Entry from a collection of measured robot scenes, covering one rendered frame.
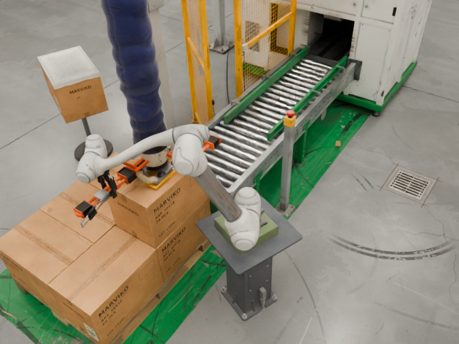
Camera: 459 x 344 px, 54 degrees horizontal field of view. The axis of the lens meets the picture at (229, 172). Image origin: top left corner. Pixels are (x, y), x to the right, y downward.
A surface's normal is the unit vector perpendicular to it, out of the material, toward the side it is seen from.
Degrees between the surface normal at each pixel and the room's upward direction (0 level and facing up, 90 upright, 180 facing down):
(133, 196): 0
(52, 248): 0
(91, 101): 90
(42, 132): 0
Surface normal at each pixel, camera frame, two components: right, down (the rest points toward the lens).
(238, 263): -0.04, -0.74
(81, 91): 0.50, 0.56
